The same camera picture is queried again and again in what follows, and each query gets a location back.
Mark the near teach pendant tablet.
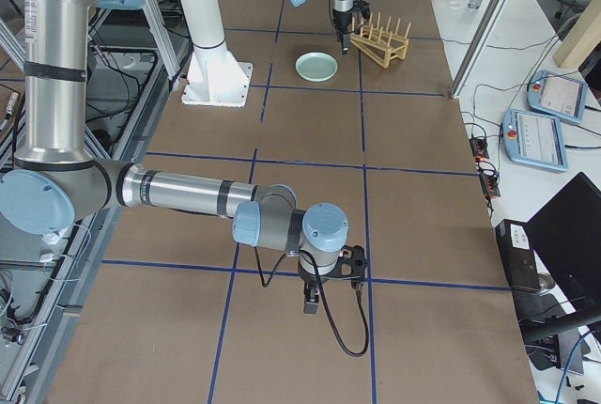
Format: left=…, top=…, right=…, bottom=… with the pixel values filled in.
left=501, top=109, right=568, bottom=172

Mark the teach pendant tablet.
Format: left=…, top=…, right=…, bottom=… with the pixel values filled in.
left=501, top=109, right=568, bottom=172
left=527, top=70, right=588, bottom=124

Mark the light green plate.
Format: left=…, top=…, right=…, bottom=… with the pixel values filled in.
left=295, top=52, right=338, bottom=83

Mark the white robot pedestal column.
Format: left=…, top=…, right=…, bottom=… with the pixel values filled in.
left=180, top=0, right=253, bottom=108

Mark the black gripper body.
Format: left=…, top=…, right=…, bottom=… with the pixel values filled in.
left=298, top=265, right=336, bottom=292
left=332, top=9, right=353, bottom=35

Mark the black camera cable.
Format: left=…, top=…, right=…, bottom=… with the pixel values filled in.
left=253, top=244, right=370, bottom=357

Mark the black monitor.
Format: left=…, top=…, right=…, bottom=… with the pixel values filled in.
left=520, top=171, right=601, bottom=344

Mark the black computer box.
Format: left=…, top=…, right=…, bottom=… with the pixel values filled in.
left=495, top=219, right=540, bottom=293

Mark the orange black usb hub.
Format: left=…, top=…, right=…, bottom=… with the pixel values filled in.
left=470, top=136, right=489, bottom=161

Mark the wooden plate rack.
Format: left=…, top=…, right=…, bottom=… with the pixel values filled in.
left=350, top=12, right=412, bottom=69

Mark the far teach pendant tablet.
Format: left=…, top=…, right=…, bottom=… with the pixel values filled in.
left=527, top=70, right=588, bottom=124

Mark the aluminium frame post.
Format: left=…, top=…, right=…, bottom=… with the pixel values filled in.
left=450, top=0, right=508, bottom=99

